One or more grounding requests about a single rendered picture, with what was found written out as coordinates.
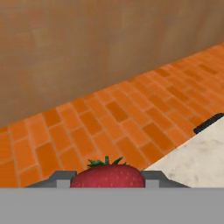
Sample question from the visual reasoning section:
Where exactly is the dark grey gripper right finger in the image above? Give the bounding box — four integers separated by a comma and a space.
141, 170, 191, 189

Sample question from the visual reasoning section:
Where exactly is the red strawberry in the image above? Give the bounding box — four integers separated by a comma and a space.
69, 156, 146, 189

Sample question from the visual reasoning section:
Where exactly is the black bar handle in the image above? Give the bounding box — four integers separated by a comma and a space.
192, 112, 224, 136

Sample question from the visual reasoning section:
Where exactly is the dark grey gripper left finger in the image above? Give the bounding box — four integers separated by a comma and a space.
25, 170, 78, 189

